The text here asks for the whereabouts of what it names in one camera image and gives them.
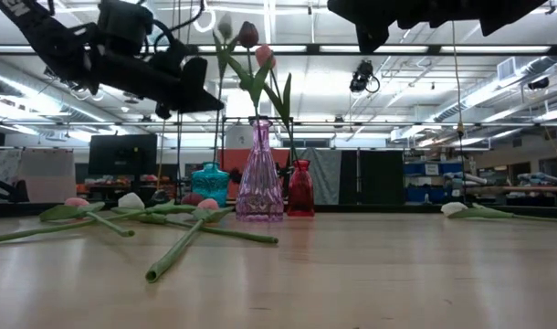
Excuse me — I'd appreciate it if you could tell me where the purple glass vase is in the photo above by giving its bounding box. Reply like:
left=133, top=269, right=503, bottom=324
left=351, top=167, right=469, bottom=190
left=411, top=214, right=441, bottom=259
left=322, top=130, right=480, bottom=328
left=235, top=118, right=286, bottom=224

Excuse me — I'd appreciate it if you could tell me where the blue bin white label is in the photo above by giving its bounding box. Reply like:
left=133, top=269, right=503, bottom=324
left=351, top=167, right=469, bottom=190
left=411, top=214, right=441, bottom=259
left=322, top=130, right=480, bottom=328
left=404, top=162, right=465, bottom=177

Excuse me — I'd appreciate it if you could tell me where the black partition panel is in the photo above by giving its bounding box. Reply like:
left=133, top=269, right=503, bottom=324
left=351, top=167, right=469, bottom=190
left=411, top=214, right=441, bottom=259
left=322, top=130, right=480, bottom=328
left=341, top=149, right=405, bottom=206

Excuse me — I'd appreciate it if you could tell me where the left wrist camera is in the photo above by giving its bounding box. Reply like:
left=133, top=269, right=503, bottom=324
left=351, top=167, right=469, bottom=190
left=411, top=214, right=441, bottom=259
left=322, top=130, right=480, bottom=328
left=97, top=0, right=155, bottom=57

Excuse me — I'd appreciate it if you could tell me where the black monitor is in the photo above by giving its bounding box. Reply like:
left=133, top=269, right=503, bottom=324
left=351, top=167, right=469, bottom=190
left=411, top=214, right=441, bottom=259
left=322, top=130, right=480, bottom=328
left=88, top=133, right=158, bottom=176

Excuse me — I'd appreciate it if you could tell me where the black overhead camera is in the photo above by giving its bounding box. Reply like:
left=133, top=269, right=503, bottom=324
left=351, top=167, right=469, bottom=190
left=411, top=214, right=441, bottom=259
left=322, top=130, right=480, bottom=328
left=349, top=58, right=381, bottom=95

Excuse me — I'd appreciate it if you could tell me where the black table frame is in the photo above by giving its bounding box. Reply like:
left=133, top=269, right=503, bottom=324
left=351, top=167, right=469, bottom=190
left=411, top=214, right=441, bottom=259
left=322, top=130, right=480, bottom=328
left=0, top=200, right=557, bottom=219

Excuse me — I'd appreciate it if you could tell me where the wooden workbench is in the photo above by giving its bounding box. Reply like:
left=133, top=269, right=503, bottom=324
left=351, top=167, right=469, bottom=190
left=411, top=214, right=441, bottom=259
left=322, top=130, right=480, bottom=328
left=465, top=185, right=557, bottom=195

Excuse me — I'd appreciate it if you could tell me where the white patterned sheet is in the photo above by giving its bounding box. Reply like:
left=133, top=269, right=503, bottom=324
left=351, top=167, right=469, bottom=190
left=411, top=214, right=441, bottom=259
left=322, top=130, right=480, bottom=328
left=0, top=148, right=22, bottom=185

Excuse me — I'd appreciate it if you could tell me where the teal glass vase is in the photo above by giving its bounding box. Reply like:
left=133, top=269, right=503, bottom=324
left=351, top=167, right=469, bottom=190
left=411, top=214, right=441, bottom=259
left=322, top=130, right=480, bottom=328
left=191, top=161, right=231, bottom=209

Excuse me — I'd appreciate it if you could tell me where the pale pink partition panel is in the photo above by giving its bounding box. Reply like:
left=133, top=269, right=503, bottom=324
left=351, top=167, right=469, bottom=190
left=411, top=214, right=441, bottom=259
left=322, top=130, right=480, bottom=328
left=16, top=148, right=78, bottom=204

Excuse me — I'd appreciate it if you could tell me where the white hanging ring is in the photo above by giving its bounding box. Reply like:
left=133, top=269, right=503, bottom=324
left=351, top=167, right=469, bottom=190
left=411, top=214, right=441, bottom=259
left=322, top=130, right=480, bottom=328
left=193, top=7, right=217, bottom=35

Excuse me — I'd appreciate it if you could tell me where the white ceiling vent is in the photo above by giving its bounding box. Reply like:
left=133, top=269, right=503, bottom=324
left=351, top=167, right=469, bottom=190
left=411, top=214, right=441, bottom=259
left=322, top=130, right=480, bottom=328
left=496, top=56, right=518, bottom=82

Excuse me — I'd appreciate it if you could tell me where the grey curtain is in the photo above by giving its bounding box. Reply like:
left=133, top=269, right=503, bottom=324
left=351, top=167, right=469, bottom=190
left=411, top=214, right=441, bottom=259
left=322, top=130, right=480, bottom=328
left=300, top=148, right=342, bottom=206

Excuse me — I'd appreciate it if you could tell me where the thin black frame bar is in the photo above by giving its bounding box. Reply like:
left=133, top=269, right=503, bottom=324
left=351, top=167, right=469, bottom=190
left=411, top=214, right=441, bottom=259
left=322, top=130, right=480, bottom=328
left=0, top=119, right=557, bottom=129

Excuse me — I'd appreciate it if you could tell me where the red glass vase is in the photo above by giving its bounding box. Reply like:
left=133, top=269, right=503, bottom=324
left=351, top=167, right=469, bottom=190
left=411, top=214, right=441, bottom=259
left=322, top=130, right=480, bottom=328
left=286, top=158, right=316, bottom=218

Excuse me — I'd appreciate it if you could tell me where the blue storage bin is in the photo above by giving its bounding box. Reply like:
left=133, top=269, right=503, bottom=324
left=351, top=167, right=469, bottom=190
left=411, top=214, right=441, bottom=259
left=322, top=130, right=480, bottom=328
left=405, top=186, right=454, bottom=205

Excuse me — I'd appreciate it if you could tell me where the red partition panel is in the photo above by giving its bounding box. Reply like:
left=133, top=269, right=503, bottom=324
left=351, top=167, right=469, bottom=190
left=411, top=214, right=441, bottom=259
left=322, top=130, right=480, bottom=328
left=217, top=147, right=292, bottom=201

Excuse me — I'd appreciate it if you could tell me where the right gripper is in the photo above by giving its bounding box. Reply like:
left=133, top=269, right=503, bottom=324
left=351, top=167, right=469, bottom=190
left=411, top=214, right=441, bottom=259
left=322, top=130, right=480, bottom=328
left=327, top=0, right=480, bottom=54

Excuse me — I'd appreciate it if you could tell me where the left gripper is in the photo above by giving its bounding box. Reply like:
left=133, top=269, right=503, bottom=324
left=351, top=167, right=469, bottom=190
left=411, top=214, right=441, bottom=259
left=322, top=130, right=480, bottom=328
left=89, top=39, right=226, bottom=121

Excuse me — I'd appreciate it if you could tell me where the black ceiling device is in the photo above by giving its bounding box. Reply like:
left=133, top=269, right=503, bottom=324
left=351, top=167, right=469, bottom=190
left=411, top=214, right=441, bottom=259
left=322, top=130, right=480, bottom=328
left=527, top=76, right=552, bottom=91

